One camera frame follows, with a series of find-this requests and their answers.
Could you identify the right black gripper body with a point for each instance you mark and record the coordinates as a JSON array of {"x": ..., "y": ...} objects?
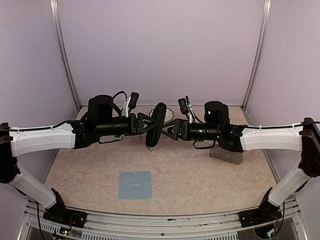
[{"x": 185, "y": 123}]

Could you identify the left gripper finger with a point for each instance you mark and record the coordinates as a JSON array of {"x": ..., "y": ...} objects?
[
  {"x": 145, "y": 119},
  {"x": 144, "y": 128}
]

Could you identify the left aluminium frame post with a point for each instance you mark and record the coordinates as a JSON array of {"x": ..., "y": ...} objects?
[{"x": 54, "y": 7}]

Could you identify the front aluminium rail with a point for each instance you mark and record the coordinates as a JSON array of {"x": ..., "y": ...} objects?
[{"x": 115, "y": 226}]

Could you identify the blue cleaning cloth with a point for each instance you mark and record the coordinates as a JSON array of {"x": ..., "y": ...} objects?
[{"x": 135, "y": 185}]

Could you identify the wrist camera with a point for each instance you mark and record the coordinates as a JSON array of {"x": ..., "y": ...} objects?
[
  {"x": 186, "y": 109},
  {"x": 130, "y": 104}
]

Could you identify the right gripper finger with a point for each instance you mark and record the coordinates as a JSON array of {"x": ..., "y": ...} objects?
[
  {"x": 170, "y": 126},
  {"x": 170, "y": 133}
]

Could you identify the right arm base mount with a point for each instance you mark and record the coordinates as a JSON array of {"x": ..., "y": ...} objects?
[{"x": 264, "y": 213}]

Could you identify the grey glasses case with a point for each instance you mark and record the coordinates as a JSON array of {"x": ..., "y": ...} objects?
[{"x": 226, "y": 156}]

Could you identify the black glasses case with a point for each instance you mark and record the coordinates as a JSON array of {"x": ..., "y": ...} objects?
[{"x": 153, "y": 136}]

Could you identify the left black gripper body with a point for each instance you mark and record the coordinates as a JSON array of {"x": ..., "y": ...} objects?
[{"x": 133, "y": 130}]

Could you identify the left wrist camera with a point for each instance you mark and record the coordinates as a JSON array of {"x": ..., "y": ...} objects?
[{"x": 130, "y": 104}]

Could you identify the clear frame glasses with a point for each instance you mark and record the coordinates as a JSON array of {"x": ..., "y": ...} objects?
[{"x": 149, "y": 149}]

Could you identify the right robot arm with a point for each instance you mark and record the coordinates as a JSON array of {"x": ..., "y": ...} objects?
[{"x": 302, "y": 137}]

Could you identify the right aluminium frame post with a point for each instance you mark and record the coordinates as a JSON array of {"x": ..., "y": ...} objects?
[{"x": 258, "y": 53}]

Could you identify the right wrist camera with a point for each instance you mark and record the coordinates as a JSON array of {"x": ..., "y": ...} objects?
[{"x": 186, "y": 109}]

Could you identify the white scalloped bowl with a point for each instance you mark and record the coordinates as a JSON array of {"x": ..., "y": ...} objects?
[{"x": 170, "y": 113}]

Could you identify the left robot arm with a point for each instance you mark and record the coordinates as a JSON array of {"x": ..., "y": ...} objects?
[{"x": 103, "y": 118}]

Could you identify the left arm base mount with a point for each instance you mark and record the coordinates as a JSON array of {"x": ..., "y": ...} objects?
[{"x": 60, "y": 214}]

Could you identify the aluminium frame post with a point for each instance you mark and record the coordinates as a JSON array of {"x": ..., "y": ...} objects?
[
  {"x": 54, "y": 7},
  {"x": 258, "y": 53}
]

